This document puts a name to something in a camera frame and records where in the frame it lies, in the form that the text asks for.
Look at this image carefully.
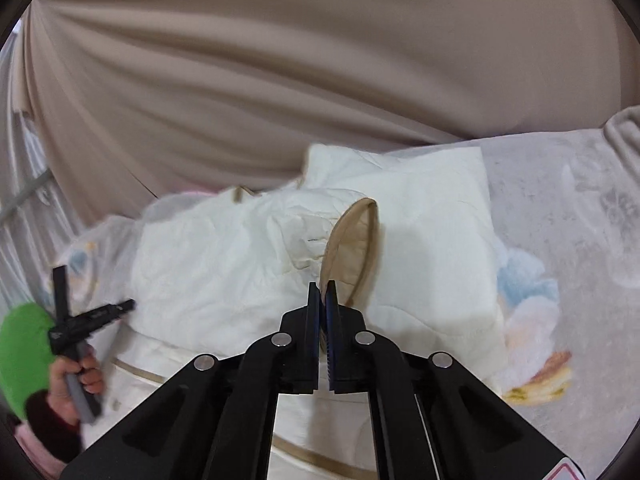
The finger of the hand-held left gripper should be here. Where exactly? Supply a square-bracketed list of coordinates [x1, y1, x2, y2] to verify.
[86, 298, 136, 324]

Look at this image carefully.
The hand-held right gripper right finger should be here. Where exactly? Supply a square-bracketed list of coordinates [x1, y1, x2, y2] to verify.
[322, 280, 587, 480]

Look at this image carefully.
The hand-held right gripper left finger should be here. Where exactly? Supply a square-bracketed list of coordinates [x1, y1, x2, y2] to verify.
[60, 282, 321, 480]

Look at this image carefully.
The white padded jacket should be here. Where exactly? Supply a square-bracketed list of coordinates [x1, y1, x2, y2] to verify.
[82, 144, 512, 480]

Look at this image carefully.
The person's left hand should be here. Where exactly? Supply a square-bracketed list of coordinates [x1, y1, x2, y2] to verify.
[48, 346, 107, 423]

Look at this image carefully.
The beige curtain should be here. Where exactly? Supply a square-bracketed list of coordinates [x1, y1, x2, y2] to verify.
[22, 0, 633, 233]

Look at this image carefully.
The grey floral blanket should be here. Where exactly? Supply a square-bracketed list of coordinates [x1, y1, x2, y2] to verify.
[47, 107, 640, 480]

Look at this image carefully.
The grey metal frame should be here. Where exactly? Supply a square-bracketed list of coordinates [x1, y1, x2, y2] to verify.
[0, 107, 55, 226]

